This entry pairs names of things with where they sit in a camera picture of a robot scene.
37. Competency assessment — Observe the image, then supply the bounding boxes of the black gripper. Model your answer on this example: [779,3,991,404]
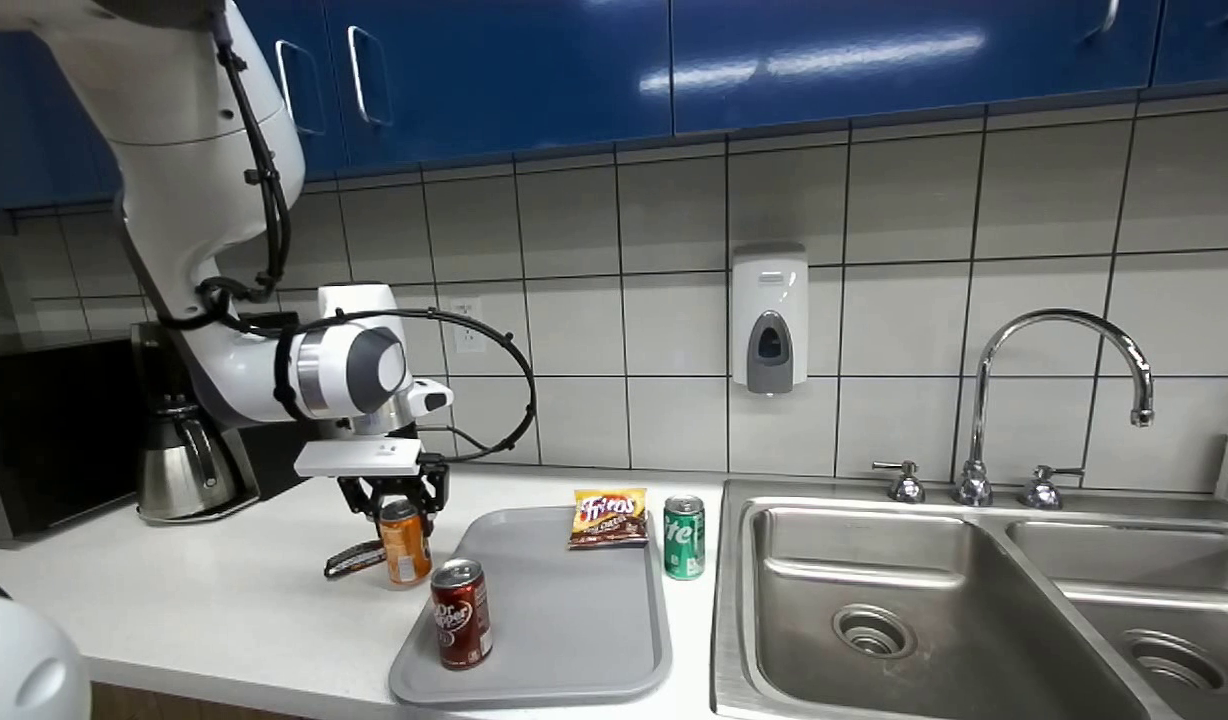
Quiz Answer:
[335,454,452,536]

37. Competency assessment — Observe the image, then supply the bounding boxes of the orange soda can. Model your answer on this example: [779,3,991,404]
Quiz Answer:
[374,493,440,591]

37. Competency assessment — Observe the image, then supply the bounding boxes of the red Dr Pepper can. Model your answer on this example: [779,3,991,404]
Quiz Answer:
[429,556,501,674]

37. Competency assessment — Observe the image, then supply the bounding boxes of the green soda can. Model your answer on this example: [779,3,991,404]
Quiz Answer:
[659,493,712,584]

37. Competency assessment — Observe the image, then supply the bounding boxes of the grey plastic tray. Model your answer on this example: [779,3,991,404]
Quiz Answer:
[385,501,674,713]

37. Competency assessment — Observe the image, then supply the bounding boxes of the silver coffee pot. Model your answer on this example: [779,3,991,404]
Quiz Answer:
[126,311,333,527]

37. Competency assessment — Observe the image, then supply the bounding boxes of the yellow snack bag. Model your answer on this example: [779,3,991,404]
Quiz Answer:
[564,484,656,556]

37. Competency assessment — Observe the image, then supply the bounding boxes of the stainless steel carafe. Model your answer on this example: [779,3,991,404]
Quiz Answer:
[137,396,242,525]

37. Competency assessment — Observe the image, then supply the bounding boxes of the black microwave oven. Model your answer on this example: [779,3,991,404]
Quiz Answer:
[0,334,151,546]

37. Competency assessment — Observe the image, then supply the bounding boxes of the metal sink drain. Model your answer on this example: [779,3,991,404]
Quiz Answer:
[828,599,914,659]
[1119,636,1228,700]

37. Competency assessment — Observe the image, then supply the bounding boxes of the stainless steel double sink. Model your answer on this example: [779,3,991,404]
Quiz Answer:
[709,476,1228,720]

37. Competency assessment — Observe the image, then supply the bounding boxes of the blue upper cabinets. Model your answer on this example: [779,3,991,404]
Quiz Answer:
[0,0,1228,215]

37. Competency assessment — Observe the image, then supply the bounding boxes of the chrome gooseneck faucet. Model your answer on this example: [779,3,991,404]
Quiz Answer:
[950,303,1159,509]

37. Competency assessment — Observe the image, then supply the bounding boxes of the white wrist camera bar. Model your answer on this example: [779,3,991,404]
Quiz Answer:
[287,437,432,484]

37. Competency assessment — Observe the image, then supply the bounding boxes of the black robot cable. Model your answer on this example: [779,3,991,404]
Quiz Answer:
[154,0,539,467]

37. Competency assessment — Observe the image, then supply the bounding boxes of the white wall soap dispenser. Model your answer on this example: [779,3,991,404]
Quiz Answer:
[722,246,816,401]

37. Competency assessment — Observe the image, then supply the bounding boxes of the chrome faucet handle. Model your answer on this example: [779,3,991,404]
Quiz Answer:
[869,454,931,509]
[1020,459,1088,510]

